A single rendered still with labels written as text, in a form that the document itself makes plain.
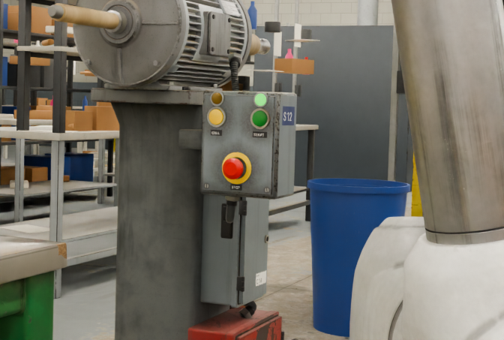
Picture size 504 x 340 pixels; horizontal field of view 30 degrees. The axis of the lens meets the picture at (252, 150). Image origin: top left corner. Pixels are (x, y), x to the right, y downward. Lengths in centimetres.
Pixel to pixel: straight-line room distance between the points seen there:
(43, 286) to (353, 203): 339
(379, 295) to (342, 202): 339
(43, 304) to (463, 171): 52
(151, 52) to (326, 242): 275
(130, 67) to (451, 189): 113
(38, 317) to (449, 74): 55
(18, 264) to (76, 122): 443
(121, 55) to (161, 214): 37
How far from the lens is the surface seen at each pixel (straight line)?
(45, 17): 972
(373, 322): 105
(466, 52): 86
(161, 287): 207
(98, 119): 565
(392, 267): 105
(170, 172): 203
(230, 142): 178
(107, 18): 184
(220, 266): 204
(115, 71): 192
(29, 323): 111
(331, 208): 446
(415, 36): 87
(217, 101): 178
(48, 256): 110
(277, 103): 174
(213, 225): 203
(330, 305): 456
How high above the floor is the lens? 110
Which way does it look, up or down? 3 degrees down
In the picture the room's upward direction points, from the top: 2 degrees clockwise
